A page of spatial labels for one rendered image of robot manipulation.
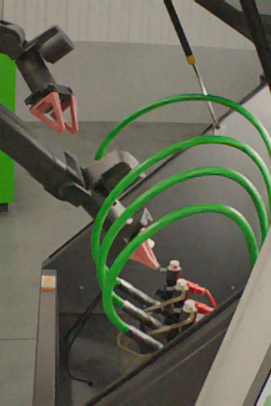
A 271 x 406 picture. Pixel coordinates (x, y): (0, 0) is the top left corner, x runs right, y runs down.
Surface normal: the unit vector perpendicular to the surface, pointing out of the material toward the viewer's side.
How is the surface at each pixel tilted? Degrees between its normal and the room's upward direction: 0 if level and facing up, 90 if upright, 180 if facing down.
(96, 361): 0
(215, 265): 90
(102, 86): 90
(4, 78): 90
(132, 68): 90
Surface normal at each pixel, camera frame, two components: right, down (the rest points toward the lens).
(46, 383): 0.06, -0.95
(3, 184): 0.34, 0.32
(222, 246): 0.10, 0.33
